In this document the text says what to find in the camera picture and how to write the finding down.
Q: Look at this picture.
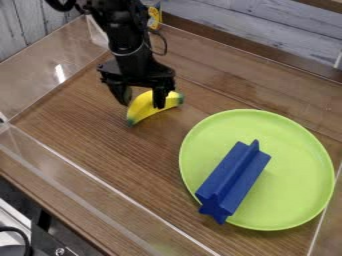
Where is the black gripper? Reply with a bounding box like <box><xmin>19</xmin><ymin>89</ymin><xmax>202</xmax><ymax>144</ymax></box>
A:
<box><xmin>98</xmin><ymin>49</ymin><xmax>175</xmax><ymax>109</ymax></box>

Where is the yellow toy banana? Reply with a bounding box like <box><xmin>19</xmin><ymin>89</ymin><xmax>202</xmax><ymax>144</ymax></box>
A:
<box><xmin>127</xmin><ymin>91</ymin><xmax>185</xmax><ymax>127</ymax></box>

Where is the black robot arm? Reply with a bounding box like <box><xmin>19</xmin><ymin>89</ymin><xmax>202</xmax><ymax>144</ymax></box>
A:
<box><xmin>44</xmin><ymin>0</ymin><xmax>175</xmax><ymax>109</ymax></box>

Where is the green plate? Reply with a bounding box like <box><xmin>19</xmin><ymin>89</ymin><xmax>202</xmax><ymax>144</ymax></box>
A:
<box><xmin>179</xmin><ymin>109</ymin><xmax>336</xmax><ymax>231</ymax></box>

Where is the yellow blue labelled can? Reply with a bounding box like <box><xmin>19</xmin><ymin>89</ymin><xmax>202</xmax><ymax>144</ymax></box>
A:
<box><xmin>149</xmin><ymin>0</ymin><xmax>162</xmax><ymax>30</ymax></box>

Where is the blue star-shaped block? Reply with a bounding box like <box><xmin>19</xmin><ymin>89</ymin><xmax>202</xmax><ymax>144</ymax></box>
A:
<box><xmin>195</xmin><ymin>140</ymin><xmax>271</xmax><ymax>224</ymax></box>

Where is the clear acrylic barrier wall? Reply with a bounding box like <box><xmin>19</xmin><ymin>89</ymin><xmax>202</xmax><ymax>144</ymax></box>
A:
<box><xmin>0</xmin><ymin>19</ymin><xmax>342</xmax><ymax>256</ymax></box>

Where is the black cable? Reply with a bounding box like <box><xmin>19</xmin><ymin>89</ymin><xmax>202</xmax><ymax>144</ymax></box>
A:
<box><xmin>0</xmin><ymin>226</ymin><xmax>32</xmax><ymax>256</ymax></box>

